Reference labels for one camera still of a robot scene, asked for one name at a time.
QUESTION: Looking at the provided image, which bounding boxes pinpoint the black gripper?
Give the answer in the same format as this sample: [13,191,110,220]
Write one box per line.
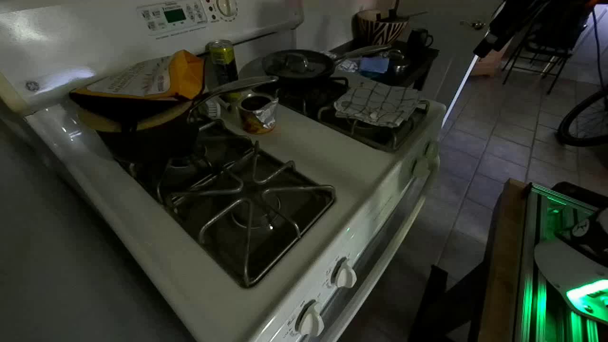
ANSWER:
[471,0,553,60]

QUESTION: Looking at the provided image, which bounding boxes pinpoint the black frying pan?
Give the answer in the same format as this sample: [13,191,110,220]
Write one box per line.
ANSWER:
[260,43,395,83]

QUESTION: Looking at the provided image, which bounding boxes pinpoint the white gas stove range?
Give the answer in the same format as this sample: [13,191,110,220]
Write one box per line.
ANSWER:
[0,0,448,342]

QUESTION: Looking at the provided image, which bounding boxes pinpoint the black cast iron stove grate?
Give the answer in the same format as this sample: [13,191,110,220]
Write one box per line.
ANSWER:
[271,74,433,153]
[102,115,338,290]

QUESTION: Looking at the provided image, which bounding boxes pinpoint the white stove knob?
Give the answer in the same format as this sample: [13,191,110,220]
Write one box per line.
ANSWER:
[328,256,359,290]
[292,302,327,340]

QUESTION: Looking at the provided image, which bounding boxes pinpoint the cardboard box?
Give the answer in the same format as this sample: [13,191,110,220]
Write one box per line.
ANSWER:
[471,53,509,79]

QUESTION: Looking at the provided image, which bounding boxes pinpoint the dark metal chair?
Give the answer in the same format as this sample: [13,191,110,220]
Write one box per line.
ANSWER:
[501,0,594,96]

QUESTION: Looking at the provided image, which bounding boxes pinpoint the white door with knob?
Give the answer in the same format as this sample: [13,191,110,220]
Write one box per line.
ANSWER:
[404,0,509,125]

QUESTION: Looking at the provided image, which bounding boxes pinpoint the black mug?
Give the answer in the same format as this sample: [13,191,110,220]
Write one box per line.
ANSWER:
[406,26,437,55]

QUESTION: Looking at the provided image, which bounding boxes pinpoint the dark side table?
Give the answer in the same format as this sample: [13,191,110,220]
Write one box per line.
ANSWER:
[328,36,441,91]

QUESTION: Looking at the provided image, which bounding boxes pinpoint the bicycle wheel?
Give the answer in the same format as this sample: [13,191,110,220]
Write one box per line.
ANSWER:
[555,83,608,148]

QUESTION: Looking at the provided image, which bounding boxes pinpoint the zebra pattern basket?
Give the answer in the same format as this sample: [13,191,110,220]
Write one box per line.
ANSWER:
[349,5,412,47]

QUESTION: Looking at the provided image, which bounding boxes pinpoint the blue small container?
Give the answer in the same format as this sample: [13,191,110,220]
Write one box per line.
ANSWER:
[355,55,391,79]

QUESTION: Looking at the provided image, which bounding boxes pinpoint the white checkered dish cloth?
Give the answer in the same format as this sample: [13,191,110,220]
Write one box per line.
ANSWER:
[330,77,429,131]

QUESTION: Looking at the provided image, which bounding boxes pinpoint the wooden board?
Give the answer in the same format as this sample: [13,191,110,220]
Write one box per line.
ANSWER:
[477,178,534,342]

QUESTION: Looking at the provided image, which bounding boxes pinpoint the robot cart with green light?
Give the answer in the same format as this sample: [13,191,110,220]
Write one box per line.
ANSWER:
[406,178,608,342]

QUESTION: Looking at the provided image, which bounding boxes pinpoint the green yellow drink can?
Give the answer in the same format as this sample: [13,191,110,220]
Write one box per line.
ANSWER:
[205,37,241,91]

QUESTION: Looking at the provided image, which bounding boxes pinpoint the yellow orange paper bag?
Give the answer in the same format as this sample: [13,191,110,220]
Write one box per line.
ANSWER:
[66,47,207,134]

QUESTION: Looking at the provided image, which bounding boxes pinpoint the dark cooking pot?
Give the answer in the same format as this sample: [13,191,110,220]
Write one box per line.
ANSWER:
[68,93,211,167]

